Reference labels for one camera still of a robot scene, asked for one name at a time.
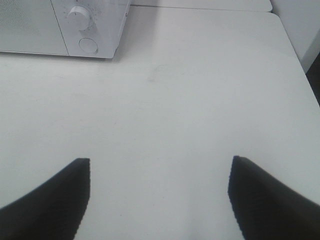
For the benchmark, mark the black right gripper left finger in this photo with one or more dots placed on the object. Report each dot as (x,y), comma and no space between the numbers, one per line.
(52,211)

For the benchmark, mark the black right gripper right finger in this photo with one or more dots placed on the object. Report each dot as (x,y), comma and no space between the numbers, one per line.
(267,209)

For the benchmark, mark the round white door button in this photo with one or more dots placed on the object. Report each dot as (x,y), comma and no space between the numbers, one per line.
(88,45)

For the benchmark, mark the white microwave door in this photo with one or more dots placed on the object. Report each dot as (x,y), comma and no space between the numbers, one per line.
(30,26)

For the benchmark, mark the white timer knob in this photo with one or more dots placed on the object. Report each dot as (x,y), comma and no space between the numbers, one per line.
(79,18)

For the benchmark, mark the white microwave oven body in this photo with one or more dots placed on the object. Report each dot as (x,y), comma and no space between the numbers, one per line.
(108,19)

